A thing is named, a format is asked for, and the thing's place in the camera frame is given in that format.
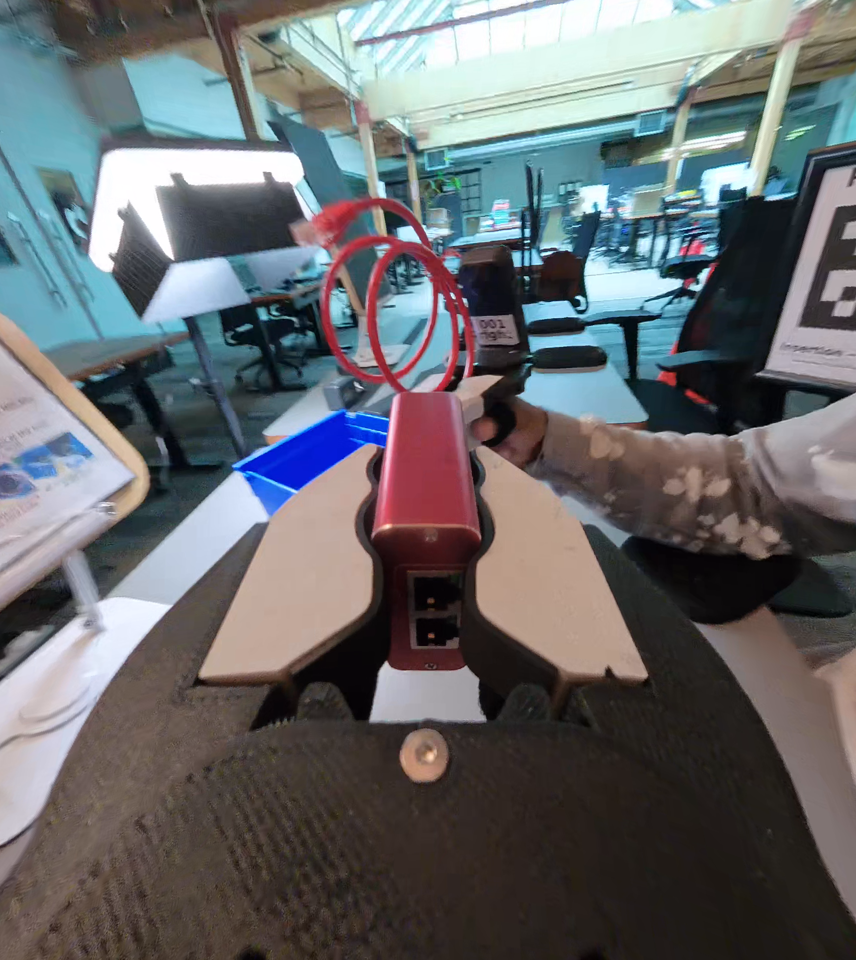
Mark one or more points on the wooden background desk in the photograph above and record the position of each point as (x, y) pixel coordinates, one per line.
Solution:
(112, 349)

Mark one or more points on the black flag panel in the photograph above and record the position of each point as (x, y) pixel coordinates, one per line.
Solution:
(323, 165)

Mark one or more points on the grey box device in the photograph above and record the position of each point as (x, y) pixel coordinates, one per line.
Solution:
(339, 391)

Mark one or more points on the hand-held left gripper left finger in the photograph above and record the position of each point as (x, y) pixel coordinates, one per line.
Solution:
(293, 585)

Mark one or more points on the red ethernet switch box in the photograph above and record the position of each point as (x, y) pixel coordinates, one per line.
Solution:
(424, 465)

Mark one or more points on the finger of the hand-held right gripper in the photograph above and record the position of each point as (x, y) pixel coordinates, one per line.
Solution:
(482, 394)

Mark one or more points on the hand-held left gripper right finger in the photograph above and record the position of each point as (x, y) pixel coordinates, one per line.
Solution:
(548, 592)

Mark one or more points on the black flat pad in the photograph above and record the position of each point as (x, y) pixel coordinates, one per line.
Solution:
(557, 327)
(570, 358)

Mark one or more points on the blue plastic storage bin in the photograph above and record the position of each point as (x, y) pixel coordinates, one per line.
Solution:
(300, 457)

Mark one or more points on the white document stand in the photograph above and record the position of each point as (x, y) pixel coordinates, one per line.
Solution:
(15, 750)
(386, 356)

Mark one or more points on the wooden instruction sheet board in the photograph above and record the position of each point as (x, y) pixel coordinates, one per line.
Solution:
(15, 465)

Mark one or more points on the person's right hand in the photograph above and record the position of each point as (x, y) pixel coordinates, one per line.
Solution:
(525, 431)

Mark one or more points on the studio softbox light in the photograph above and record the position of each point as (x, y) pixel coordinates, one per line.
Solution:
(135, 180)

